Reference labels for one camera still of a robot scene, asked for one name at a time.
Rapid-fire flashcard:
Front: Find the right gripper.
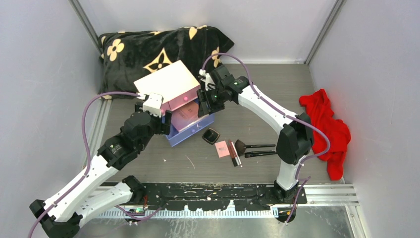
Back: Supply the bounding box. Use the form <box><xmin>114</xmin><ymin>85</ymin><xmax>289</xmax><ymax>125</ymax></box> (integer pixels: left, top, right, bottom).
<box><xmin>196</xmin><ymin>86</ymin><xmax>226</xmax><ymax>119</ymax></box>

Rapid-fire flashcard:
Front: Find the pink drawer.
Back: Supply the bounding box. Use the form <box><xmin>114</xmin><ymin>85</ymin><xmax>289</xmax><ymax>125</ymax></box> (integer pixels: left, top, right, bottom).
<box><xmin>168</xmin><ymin>86</ymin><xmax>200</xmax><ymax>111</ymax></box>

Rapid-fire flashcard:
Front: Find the black square compact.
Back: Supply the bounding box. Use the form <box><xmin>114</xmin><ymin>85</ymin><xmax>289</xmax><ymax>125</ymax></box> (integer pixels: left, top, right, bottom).
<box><xmin>202</xmin><ymin>128</ymin><xmax>220</xmax><ymax>145</ymax></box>

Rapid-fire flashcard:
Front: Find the white drawer organizer box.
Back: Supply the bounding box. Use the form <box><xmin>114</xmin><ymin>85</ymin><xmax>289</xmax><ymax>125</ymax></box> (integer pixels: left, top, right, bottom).
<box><xmin>134</xmin><ymin>60</ymin><xmax>200</xmax><ymax>113</ymax></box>

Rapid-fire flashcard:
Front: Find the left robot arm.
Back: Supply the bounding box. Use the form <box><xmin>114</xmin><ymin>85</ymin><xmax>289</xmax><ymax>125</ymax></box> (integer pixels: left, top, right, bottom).
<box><xmin>29</xmin><ymin>105</ymin><xmax>172</xmax><ymax>238</ymax></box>

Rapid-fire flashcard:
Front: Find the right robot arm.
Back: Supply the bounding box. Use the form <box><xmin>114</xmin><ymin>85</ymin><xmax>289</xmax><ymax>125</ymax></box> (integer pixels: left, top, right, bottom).
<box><xmin>197</xmin><ymin>65</ymin><xmax>314</xmax><ymax>204</ymax></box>

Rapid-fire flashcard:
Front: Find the white makeup pencil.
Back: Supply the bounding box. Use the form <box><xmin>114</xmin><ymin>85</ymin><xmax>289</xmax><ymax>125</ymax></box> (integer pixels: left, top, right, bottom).
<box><xmin>230</xmin><ymin>141</ymin><xmax>243</xmax><ymax>168</ymax></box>

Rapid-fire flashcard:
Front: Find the red makeup pencil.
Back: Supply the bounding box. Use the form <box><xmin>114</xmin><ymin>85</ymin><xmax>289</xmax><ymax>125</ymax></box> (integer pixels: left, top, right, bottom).
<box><xmin>227</xmin><ymin>140</ymin><xmax>238</xmax><ymax>167</ymax></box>

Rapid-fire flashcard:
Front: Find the black makeup brush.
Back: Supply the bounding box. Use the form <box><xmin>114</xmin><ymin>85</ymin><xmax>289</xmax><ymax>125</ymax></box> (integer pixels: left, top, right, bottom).
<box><xmin>244</xmin><ymin>150</ymin><xmax>277</xmax><ymax>158</ymax></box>

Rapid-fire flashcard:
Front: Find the small pink compact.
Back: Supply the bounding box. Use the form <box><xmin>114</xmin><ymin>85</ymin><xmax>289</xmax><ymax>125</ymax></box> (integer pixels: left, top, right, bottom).
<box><xmin>214</xmin><ymin>141</ymin><xmax>230</xmax><ymax>158</ymax></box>

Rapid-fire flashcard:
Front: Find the large powder brush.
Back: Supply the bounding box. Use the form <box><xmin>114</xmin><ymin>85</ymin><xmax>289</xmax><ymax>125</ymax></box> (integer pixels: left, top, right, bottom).
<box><xmin>234</xmin><ymin>139</ymin><xmax>276</xmax><ymax>156</ymax></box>

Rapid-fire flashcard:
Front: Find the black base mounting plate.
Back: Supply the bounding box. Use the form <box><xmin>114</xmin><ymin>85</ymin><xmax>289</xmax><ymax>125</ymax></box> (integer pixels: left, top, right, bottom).
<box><xmin>126</xmin><ymin>183</ymin><xmax>307</xmax><ymax>211</ymax></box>

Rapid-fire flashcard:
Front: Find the black floral plush blanket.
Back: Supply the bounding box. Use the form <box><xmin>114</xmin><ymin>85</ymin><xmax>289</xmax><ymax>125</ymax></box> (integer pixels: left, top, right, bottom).
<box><xmin>98</xmin><ymin>25</ymin><xmax>235</xmax><ymax>93</ymax></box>

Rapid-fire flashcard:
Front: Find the red cloth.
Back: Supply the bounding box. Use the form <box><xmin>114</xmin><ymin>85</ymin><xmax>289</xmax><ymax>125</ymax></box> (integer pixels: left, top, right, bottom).
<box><xmin>299</xmin><ymin>89</ymin><xmax>351</xmax><ymax>180</ymax></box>

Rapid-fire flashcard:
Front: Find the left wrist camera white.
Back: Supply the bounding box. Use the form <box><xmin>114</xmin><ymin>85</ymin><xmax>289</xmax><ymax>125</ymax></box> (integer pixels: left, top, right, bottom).
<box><xmin>135</xmin><ymin>93</ymin><xmax>163</xmax><ymax>118</ymax></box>

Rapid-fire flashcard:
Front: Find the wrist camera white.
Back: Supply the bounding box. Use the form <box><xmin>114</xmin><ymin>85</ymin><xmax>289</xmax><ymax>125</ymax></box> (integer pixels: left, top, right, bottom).
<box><xmin>135</xmin><ymin>93</ymin><xmax>163</xmax><ymax>118</ymax></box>
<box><xmin>199</xmin><ymin>69</ymin><xmax>215</xmax><ymax>91</ymax></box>

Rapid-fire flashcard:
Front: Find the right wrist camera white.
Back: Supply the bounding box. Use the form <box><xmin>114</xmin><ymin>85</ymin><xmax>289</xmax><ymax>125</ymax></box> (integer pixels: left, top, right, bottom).
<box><xmin>199</xmin><ymin>69</ymin><xmax>215</xmax><ymax>91</ymax></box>

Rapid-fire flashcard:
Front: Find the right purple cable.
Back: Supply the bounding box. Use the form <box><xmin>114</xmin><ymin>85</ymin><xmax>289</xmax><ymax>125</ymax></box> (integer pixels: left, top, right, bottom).
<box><xmin>201</xmin><ymin>53</ymin><xmax>331</xmax><ymax>224</ymax></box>

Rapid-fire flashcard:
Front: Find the purple cable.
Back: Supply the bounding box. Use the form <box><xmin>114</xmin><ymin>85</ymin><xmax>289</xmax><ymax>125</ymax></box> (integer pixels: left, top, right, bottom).
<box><xmin>201</xmin><ymin>53</ymin><xmax>331</xmax><ymax>224</ymax></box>
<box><xmin>26</xmin><ymin>91</ymin><xmax>163</xmax><ymax>238</ymax></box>

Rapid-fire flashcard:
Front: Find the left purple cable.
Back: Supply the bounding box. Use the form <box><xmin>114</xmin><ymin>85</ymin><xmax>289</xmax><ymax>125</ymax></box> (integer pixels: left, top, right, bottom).
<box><xmin>26</xmin><ymin>91</ymin><xmax>163</xmax><ymax>238</ymax></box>

